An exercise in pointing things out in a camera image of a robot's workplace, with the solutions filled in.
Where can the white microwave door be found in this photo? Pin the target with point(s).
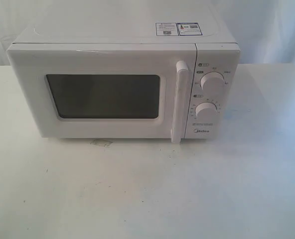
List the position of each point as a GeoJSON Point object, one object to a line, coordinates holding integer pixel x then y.
{"type": "Point", "coordinates": [106, 90]}

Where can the white microwave oven body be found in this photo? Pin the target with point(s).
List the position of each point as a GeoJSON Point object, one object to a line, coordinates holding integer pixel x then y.
{"type": "Point", "coordinates": [217, 51]}

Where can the lower white control knob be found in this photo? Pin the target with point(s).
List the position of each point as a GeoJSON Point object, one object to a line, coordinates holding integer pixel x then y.
{"type": "Point", "coordinates": [205, 109]}

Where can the white control knob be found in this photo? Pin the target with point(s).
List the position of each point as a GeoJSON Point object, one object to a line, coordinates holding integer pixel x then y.
{"type": "Point", "coordinates": [205, 109]}
{"type": "Point", "coordinates": [212, 83]}

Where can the upper white control knob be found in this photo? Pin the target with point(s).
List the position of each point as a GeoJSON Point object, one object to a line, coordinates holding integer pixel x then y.
{"type": "Point", "coordinates": [212, 83]}

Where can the blue warning sticker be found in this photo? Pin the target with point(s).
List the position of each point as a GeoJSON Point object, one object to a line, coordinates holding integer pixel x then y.
{"type": "Point", "coordinates": [178, 29]}

